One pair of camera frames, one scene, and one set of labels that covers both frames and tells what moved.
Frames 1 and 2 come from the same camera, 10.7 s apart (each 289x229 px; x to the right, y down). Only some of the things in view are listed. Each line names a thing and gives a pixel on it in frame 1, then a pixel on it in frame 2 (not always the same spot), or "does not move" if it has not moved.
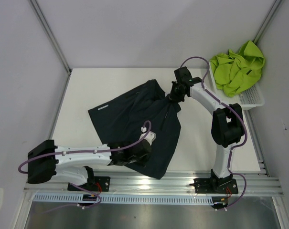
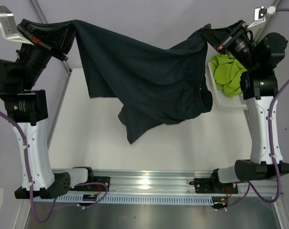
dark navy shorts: (119, 119) -> (159, 85)
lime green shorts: (236, 74) does not move
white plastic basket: (253, 97) does not move
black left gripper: (142, 161) -> (58, 35)
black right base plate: (207, 185) does not move
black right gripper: (173, 96) -> (218, 37)
